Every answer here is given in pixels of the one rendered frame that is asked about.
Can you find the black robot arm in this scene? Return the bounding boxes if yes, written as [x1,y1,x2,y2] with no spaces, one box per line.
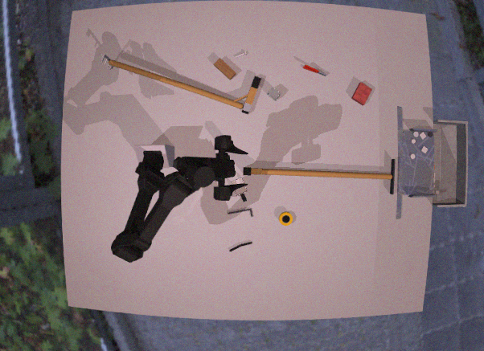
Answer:
[111,151,236,263]

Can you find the red square tile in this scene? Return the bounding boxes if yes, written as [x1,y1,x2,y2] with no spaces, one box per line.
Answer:
[351,82,372,106]

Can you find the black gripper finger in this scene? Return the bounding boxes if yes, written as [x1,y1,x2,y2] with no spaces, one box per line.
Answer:
[225,140,248,154]
[226,184,248,196]

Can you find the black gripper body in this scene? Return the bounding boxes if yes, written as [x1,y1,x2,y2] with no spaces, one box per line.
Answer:
[201,135,232,201]

